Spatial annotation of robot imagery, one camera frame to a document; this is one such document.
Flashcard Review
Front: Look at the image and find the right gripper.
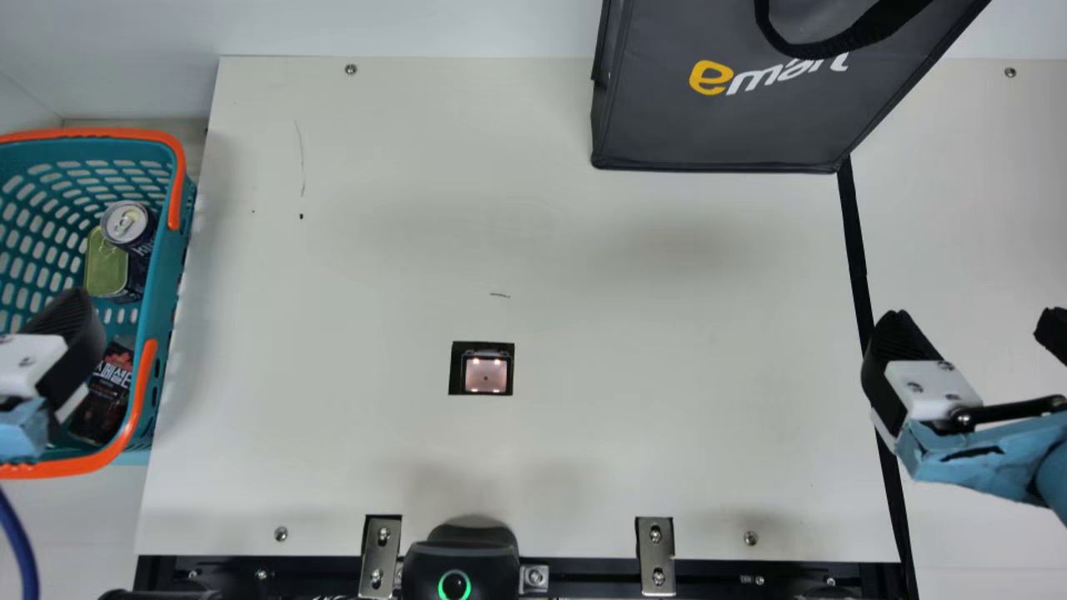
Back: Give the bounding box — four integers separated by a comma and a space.
860, 306, 1067, 528

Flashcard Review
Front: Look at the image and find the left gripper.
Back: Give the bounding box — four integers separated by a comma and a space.
0, 287, 108, 464

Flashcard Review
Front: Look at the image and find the dark coffee bottle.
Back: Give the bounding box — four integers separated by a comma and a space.
67, 336, 136, 448

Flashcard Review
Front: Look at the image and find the teal shopping basket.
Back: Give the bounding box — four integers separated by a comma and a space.
0, 127, 198, 480

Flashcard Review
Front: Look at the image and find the rectangular tin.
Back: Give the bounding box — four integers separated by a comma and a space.
83, 227, 132, 299

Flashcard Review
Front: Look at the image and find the can with silver top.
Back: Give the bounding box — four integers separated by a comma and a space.
98, 200, 158, 303

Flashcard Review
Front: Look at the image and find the black strip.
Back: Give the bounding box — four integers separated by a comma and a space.
836, 157, 919, 600

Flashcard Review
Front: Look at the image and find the small square scanner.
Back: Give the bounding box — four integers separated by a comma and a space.
448, 341, 515, 397

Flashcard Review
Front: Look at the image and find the black device with green light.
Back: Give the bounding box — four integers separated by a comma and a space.
401, 522, 523, 600

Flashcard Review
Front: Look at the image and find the blue cable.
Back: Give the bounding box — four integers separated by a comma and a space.
0, 487, 42, 600

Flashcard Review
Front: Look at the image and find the dark grey bag with straps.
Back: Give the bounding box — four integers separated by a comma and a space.
589, 0, 994, 174

